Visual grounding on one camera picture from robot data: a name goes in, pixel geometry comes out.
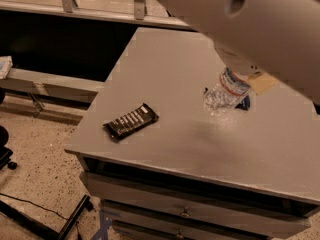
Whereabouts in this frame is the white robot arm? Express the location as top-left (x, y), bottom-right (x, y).
top-left (158, 0), bottom-right (320, 103)

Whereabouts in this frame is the metal railing frame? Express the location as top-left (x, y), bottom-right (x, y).
top-left (0, 0), bottom-right (190, 30)

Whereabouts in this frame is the black office chair base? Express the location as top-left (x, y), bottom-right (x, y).
top-left (0, 87), bottom-right (19, 172)

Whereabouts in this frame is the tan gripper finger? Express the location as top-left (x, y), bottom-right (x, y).
top-left (248, 73), bottom-right (278, 95)

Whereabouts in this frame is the grey drawer cabinet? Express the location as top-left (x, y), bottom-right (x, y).
top-left (66, 28), bottom-right (320, 240)

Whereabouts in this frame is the black floor cable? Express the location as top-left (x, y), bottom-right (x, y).
top-left (0, 192), bottom-right (83, 240)

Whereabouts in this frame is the clear plastic water bottle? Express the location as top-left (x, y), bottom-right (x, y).
top-left (204, 67), bottom-right (251, 116)

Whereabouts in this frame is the black snack bar wrapper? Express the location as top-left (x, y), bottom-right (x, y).
top-left (103, 103), bottom-right (159, 140)

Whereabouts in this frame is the blue snack bar wrapper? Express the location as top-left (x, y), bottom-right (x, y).
top-left (203, 87), bottom-right (252, 111)

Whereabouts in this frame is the black stand base frame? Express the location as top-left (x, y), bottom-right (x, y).
top-left (0, 194), bottom-right (94, 240)

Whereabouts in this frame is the grey metal bench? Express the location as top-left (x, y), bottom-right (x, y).
top-left (0, 68), bottom-right (104, 110)

